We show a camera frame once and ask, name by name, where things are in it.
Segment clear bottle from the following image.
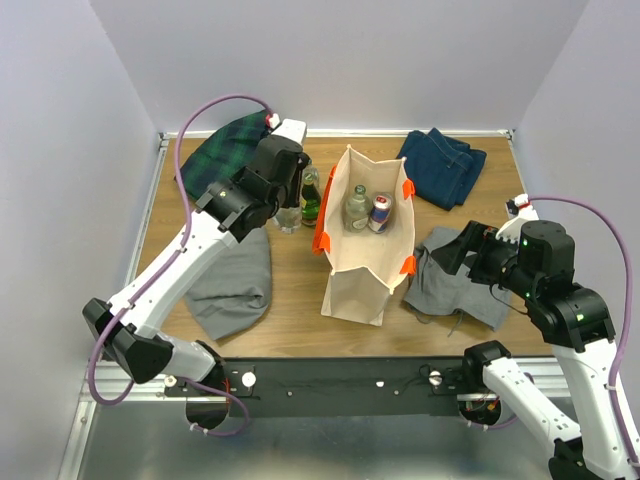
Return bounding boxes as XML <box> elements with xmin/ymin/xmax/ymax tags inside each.
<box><xmin>304</xmin><ymin>163</ymin><xmax>320</xmax><ymax>187</ymax></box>
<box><xmin>343</xmin><ymin>184</ymin><xmax>372</xmax><ymax>232</ymax></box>
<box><xmin>273</xmin><ymin>206</ymin><xmax>302</xmax><ymax>234</ymax></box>

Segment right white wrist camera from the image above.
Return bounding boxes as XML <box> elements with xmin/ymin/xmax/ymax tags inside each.
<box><xmin>496</xmin><ymin>194</ymin><xmax>539</xmax><ymax>244</ymax></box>

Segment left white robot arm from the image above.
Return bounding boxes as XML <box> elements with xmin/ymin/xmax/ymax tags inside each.
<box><xmin>82</xmin><ymin>120</ymin><xmax>309</xmax><ymax>395</ymax></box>

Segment red soda can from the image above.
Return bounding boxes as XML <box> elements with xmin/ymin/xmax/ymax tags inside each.
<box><xmin>368</xmin><ymin>192</ymin><xmax>393</xmax><ymax>233</ymax></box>

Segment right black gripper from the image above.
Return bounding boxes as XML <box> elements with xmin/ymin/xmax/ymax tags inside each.
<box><xmin>430</xmin><ymin>216</ymin><xmax>539</xmax><ymax>297</ymax></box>

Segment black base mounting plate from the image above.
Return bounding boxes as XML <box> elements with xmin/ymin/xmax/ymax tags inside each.
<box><xmin>164</xmin><ymin>355</ymin><xmax>506</xmax><ymax>420</ymax></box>

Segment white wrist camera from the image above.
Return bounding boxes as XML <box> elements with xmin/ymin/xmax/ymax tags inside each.
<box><xmin>496</xmin><ymin>194</ymin><xmax>539</xmax><ymax>244</ymax></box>
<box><xmin>266</xmin><ymin>113</ymin><xmax>307</xmax><ymax>146</ymax></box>

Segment right grey shorts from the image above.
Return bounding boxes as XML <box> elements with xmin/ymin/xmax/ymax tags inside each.
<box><xmin>403</xmin><ymin>226</ymin><xmax>511</xmax><ymax>331</ymax></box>

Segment blue denim jeans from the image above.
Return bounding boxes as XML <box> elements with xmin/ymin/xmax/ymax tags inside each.
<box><xmin>398</xmin><ymin>128</ymin><xmax>487</xmax><ymax>211</ymax></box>

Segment left grey cloth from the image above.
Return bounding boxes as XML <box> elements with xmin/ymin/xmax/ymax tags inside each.
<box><xmin>184</xmin><ymin>227</ymin><xmax>272</xmax><ymax>340</ymax></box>

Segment green plaid cloth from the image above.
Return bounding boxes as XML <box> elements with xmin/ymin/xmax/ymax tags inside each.
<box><xmin>181</xmin><ymin>110</ymin><xmax>269</xmax><ymax>200</ymax></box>

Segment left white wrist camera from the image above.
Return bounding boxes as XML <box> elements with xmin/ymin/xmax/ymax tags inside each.
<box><xmin>266</xmin><ymin>113</ymin><xmax>307</xmax><ymax>146</ymax></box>

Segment beige canvas tote bag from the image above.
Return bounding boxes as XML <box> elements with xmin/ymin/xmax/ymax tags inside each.
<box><xmin>312</xmin><ymin>146</ymin><xmax>416</xmax><ymax>326</ymax></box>

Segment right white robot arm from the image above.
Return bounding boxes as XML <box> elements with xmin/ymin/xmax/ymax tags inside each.
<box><xmin>431</xmin><ymin>220</ymin><xmax>639</xmax><ymax>479</ymax></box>

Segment aluminium frame rail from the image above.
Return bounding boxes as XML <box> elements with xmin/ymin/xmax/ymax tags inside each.
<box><xmin>54</xmin><ymin>132</ymin><xmax>181</xmax><ymax>480</ymax></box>

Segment clear bottle back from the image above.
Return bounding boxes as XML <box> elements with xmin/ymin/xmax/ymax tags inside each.
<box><xmin>343</xmin><ymin>184</ymin><xmax>372</xmax><ymax>232</ymax></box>

